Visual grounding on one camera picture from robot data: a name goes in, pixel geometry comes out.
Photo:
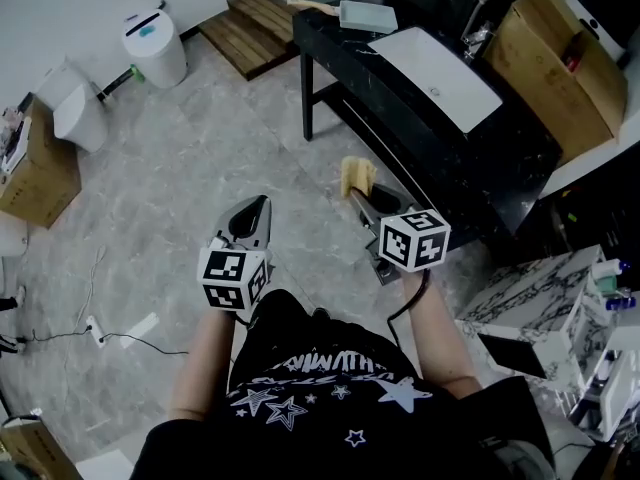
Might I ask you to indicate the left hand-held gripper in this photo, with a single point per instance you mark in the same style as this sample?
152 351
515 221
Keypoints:
235 278

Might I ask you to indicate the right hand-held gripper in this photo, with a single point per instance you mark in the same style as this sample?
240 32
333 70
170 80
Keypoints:
412 243

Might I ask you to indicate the yellow sponge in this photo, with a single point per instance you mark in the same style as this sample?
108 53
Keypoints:
357 173

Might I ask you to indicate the person's right forearm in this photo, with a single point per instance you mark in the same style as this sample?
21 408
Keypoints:
440 338

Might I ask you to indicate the person's left forearm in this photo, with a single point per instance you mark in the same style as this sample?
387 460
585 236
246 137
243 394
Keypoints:
202 368

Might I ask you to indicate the black marble vanity counter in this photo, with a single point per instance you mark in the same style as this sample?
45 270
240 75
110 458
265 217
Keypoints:
475 168

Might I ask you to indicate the person's black shoe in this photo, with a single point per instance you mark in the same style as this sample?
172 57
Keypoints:
320 313

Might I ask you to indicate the white rectangular sink basin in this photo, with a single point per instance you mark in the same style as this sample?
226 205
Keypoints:
435 75

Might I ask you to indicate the white marble-pattern cabinet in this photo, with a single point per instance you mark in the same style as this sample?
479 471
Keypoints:
540 298

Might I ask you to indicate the white power strip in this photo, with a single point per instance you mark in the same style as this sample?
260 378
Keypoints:
96 332

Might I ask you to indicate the dark wooden pallet steps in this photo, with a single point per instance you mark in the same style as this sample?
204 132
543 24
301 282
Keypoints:
250 33

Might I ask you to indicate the black flat panel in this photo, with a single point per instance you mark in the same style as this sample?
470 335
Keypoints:
512 355

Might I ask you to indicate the white round trash bin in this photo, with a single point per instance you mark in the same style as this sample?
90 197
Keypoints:
160 43

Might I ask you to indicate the large open cardboard box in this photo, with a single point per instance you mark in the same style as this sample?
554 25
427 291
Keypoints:
550 88

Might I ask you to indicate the white toilet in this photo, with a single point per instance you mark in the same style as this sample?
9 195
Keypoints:
75 113

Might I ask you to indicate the black star-print shirt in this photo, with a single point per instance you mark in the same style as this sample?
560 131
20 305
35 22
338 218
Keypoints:
325 418

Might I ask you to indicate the small cardboard box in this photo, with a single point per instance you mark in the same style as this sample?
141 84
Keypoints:
40 188

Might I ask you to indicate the white pump bottle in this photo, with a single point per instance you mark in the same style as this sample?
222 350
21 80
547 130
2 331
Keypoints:
610 275

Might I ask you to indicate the red canister in box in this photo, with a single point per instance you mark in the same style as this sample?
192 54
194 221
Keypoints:
570 55

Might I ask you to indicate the white flat device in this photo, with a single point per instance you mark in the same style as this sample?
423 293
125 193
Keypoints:
15 143

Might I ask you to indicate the white round appliance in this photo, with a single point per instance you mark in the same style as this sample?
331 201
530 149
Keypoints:
597 18

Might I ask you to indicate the cardboard box with print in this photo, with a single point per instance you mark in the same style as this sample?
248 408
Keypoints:
35 453

